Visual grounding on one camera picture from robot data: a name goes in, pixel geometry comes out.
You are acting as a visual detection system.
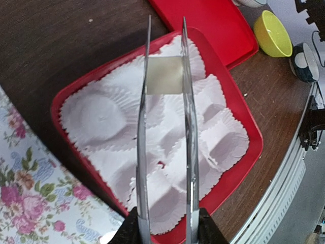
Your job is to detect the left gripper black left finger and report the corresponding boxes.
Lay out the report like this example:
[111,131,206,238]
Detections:
[100,207,140,244]

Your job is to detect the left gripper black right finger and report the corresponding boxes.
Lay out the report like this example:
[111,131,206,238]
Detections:
[198,208,229,244]

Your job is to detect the metal tongs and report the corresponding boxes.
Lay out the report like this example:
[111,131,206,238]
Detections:
[136,14,201,244]

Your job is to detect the white square chocolate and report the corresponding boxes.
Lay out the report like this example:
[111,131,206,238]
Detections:
[146,56,183,95]

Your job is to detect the red box lid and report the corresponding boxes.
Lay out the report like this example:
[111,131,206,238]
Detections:
[150,0,258,70]

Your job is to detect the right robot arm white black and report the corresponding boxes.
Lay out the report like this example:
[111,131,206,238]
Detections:
[295,0,324,68]

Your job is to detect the floral rectangular tray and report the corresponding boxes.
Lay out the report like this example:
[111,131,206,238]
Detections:
[1,91,123,243]

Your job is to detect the red box base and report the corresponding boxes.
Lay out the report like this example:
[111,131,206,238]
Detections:
[50,27,263,243]

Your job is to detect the white paper liners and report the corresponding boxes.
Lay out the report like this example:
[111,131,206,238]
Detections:
[60,40,249,235]

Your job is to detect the dark blue white bowl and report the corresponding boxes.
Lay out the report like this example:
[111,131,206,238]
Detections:
[289,42,319,83]

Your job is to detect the lime green bowl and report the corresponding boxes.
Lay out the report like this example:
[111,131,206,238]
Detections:
[253,10,293,57]

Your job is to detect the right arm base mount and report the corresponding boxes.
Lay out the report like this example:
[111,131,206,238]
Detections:
[298,96,324,151]

